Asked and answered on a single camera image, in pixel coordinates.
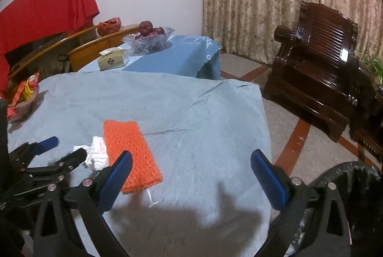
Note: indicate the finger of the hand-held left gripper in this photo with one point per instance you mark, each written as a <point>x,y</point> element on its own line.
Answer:
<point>73,156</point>
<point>48,142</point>

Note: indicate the snack bowl with packets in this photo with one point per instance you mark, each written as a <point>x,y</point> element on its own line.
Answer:
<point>27,89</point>

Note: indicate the glass fruit bowl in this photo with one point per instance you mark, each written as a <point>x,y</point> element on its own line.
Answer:
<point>146,43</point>

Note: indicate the grey-blue blanket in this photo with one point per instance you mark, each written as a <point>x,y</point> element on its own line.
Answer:
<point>179,113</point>

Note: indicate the dark wooden side table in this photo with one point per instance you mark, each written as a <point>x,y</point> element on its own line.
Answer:
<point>368,125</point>

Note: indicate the trash bin with black liner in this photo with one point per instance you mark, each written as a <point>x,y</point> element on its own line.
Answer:
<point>362,185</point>

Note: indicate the red cloth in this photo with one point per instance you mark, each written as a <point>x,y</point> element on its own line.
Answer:
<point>45,5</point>

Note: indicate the white tissue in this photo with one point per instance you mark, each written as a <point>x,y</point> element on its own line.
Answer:
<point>97,155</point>

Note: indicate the blue tablecloth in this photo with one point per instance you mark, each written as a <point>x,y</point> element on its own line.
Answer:
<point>179,56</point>

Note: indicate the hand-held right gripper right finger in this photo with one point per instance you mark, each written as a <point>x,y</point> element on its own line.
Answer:
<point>267,182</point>

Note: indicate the dark wooden armchair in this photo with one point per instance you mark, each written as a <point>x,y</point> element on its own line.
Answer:
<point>314,86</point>

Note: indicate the white paper scrap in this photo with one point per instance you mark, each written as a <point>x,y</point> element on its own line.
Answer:
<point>150,197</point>

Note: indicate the orange foam net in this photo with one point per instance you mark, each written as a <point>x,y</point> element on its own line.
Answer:
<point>128,143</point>

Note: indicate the green potted plant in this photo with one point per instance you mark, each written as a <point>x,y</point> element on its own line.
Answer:
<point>375,65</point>

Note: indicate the tissue box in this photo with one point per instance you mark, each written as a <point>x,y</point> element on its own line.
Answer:
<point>112,62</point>

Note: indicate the red plastic bag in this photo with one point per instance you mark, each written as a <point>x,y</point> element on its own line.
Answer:
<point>109,26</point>

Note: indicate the red apple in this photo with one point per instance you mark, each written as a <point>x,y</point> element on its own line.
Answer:
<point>145,27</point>
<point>158,31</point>

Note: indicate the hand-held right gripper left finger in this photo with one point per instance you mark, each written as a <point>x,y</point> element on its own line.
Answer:
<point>116,182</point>

